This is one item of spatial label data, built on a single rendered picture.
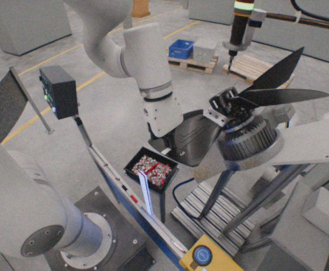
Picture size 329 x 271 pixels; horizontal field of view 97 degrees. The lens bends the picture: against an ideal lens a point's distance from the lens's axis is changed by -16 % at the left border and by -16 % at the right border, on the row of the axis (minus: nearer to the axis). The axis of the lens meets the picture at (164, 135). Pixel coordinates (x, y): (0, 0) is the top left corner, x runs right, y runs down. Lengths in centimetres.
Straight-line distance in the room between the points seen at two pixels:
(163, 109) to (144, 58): 13
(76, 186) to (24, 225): 169
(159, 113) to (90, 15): 25
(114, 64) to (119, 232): 55
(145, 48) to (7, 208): 35
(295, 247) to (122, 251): 68
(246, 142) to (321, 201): 44
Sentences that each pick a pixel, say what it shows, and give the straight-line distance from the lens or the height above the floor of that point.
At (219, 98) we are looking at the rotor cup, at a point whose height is 124.
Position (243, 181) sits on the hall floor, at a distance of 198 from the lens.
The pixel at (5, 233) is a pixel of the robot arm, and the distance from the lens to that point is 32.
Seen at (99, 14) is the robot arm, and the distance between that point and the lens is 29.
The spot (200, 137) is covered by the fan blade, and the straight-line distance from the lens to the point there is 56.
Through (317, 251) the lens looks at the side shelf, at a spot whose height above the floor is 86.
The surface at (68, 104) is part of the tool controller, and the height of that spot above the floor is 113.
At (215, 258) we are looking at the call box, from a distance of 55.
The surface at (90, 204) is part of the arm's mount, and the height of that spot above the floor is 95.
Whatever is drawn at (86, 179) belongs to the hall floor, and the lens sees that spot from 199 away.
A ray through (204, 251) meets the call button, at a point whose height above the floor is 108.
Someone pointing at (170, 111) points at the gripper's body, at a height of 132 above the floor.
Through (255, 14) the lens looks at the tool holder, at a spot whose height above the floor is 153.
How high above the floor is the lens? 160
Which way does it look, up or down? 47 degrees down
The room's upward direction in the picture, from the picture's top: straight up
